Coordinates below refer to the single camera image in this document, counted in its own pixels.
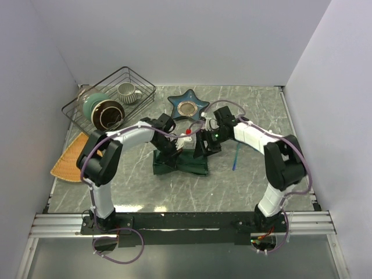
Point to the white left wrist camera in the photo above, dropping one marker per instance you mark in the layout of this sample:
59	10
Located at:
185	141

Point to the iridescent rainbow metal spoon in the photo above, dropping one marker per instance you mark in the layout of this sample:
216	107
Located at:
236	157

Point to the dark green cloth napkin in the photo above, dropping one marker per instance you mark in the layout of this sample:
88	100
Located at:
185	163

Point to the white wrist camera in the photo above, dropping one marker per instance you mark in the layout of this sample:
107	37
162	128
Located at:
210	124
185	141

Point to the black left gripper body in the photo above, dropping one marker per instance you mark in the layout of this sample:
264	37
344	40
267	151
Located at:
167	149

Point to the blue star-shaped ceramic dish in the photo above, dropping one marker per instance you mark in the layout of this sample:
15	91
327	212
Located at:
187	106

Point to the black wire dish rack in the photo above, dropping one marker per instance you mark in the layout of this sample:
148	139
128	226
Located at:
108	86

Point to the striped grey ceramic mug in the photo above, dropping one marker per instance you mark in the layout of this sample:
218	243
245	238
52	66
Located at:
128	94

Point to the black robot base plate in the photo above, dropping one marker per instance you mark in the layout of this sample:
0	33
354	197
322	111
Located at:
172	228

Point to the aluminium frame rail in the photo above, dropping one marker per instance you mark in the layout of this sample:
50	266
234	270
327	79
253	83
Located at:
311	223

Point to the dark brown ceramic bowl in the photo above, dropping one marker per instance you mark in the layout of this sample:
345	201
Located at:
106	114

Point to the clear glass jar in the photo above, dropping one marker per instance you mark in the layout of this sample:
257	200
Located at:
84	92

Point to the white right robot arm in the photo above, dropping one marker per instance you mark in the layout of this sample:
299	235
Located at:
283	158

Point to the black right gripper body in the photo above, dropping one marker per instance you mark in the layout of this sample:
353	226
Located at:
214	138

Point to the green ceramic bowl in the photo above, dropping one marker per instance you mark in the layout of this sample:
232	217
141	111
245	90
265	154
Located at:
91	101

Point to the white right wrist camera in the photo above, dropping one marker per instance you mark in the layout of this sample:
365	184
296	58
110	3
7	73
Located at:
210	124

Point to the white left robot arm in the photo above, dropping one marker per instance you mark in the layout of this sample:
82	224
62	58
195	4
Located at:
99	160

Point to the orange woven fan-shaped mat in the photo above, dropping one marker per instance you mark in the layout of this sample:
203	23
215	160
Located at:
65	168

